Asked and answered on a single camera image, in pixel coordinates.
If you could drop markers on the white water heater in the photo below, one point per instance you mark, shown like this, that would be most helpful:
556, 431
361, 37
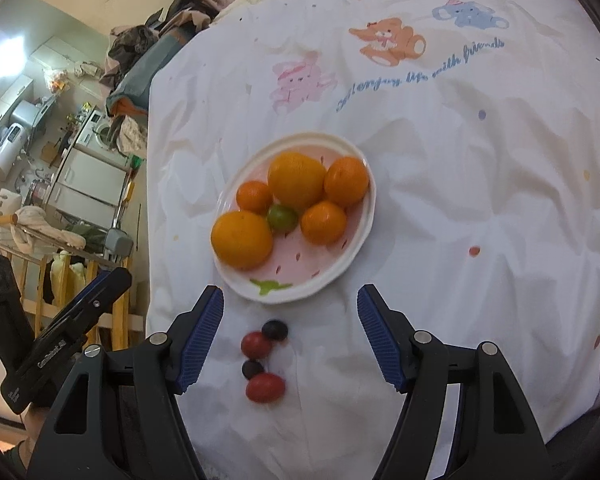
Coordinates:
7, 150

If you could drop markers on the white cartoon print blanket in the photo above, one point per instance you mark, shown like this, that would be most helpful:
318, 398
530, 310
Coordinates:
480, 185

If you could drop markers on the floral sofa cover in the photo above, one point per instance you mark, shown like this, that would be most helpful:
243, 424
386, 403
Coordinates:
130, 132

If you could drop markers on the white wall cabinets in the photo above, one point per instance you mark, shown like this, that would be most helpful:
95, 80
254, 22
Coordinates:
60, 52

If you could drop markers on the green cherry tomato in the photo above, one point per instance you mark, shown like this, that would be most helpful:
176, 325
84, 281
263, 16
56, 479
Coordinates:
282, 217

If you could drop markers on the white washing machine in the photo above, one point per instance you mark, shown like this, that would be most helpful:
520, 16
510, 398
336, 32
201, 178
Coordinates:
97, 132

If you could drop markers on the pile of dark clothes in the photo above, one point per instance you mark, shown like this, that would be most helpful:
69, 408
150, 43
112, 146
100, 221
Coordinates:
135, 37

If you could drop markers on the beige towel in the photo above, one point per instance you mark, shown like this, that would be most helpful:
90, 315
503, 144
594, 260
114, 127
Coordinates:
35, 222

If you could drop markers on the person's left hand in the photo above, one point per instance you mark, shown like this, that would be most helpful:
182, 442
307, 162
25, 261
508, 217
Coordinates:
34, 430

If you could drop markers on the wooden drying rack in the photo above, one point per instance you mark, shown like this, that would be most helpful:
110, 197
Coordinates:
35, 305

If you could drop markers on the grey and orange chair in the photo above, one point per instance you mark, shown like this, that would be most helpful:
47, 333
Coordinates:
140, 80

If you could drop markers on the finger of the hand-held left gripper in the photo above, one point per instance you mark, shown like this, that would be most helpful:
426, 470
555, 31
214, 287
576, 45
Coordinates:
0, 290
97, 290

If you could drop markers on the pink strawberry print bowl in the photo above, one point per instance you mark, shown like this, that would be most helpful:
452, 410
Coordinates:
300, 265

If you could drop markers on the dark purple cherry tomato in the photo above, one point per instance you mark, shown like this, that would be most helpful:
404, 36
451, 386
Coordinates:
252, 369
274, 330

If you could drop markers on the red cherry tomato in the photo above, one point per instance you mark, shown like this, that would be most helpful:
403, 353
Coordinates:
265, 388
256, 344

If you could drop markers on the large orange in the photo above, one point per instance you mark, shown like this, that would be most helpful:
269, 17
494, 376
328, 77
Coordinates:
241, 239
296, 180

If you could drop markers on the grey square stand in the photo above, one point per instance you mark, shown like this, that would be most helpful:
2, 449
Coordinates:
117, 242

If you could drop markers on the green dustpan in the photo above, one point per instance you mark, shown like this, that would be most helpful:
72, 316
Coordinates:
136, 161

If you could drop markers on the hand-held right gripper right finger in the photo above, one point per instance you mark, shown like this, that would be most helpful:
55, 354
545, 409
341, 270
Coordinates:
380, 340

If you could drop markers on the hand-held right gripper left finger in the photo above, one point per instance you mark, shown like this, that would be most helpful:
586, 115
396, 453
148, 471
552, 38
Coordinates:
202, 340

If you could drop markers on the white kitchen cabinets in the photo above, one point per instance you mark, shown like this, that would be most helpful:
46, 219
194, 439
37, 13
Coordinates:
90, 180

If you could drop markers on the small tangerine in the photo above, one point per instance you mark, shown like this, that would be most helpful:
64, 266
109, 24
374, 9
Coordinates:
346, 180
323, 221
253, 196

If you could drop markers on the hanging orange bag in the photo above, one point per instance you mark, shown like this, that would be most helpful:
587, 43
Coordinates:
55, 80

